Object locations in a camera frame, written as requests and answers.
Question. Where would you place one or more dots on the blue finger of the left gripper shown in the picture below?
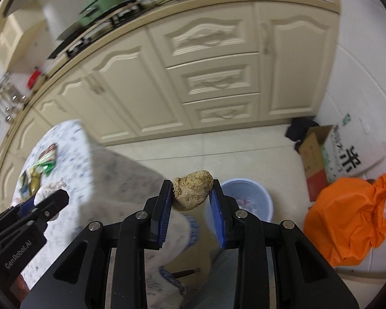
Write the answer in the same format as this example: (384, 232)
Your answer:
(22, 209)
(49, 208)

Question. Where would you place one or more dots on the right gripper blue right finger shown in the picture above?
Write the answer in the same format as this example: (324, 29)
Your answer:
(303, 278)

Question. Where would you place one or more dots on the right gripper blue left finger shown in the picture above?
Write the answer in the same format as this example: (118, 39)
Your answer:
(106, 261)

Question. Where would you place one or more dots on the yellow snack wrapper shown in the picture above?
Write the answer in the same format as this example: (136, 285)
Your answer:
(34, 180)

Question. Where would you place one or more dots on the white plastic wad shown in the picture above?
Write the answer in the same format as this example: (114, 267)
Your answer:
(47, 190)

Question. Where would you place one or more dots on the red white green wrapper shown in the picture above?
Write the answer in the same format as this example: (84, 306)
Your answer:
(46, 161)

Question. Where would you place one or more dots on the brown ginger lump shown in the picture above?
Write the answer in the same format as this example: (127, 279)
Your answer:
(191, 190)

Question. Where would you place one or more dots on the blue white snack bag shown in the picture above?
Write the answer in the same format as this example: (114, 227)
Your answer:
(24, 190)

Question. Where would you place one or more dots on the trash inside bin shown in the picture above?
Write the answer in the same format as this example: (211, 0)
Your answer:
(248, 204)

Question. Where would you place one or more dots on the light blue trash bin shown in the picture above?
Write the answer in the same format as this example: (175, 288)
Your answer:
(250, 196)

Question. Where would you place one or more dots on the person's right hand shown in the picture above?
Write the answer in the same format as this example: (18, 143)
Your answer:
(20, 288)

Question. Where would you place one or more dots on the person's jeans leg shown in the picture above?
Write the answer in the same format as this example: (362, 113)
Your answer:
(219, 289)

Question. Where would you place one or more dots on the round table floral cloth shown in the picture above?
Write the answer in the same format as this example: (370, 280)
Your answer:
(108, 187)

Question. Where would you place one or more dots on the hanging utensil rack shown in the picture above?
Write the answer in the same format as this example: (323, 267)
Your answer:
(11, 99)

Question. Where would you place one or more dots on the cardboard box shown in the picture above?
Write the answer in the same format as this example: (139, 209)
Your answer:
(312, 159)

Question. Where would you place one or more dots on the red box on counter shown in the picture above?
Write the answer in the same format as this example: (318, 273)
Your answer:
(33, 78)

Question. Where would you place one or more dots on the black cloth on floor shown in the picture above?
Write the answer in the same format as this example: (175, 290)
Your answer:
(298, 129)

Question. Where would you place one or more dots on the white rice sack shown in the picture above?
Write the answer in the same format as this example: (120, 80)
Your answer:
(350, 149)

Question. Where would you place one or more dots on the cream upper left cabinet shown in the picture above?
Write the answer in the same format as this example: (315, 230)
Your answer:
(18, 31)

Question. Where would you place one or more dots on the black gas stove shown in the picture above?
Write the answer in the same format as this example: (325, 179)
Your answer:
(78, 37)

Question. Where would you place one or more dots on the cream lower cabinets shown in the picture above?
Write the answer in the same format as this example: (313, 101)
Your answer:
(185, 68)

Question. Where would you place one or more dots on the green electric cooker pot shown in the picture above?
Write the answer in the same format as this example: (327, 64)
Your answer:
(94, 8)

